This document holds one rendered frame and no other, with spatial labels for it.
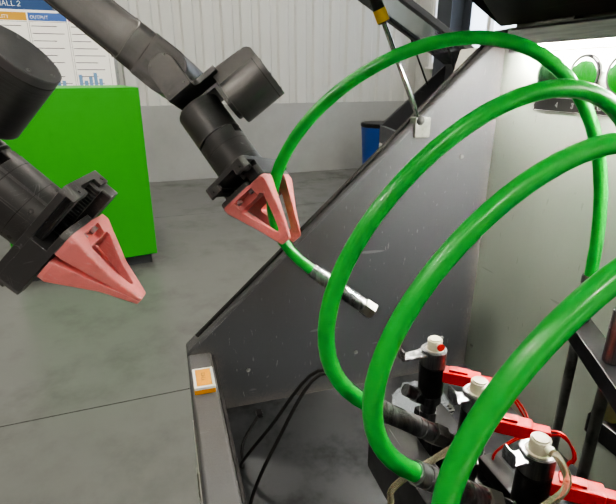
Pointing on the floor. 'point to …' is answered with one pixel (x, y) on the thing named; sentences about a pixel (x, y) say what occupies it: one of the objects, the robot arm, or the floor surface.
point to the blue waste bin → (369, 138)
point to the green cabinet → (97, 155)
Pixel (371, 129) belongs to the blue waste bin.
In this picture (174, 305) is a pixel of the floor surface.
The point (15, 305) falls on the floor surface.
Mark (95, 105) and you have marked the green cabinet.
